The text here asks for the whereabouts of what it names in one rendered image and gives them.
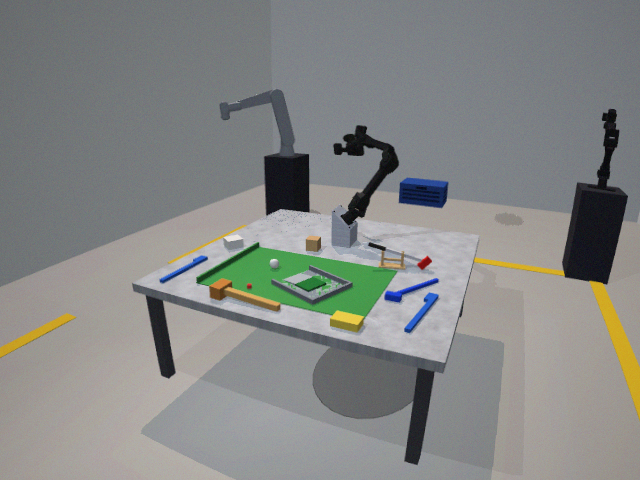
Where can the green flat mat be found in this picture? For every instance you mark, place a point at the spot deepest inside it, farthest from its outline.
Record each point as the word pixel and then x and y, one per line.
pixel 368 282

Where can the orange mallet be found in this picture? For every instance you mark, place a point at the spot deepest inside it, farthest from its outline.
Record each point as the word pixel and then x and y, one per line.
pixel 223 288

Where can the yellow rectangular block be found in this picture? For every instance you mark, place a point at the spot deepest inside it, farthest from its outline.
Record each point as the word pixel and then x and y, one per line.
pixel 346 321

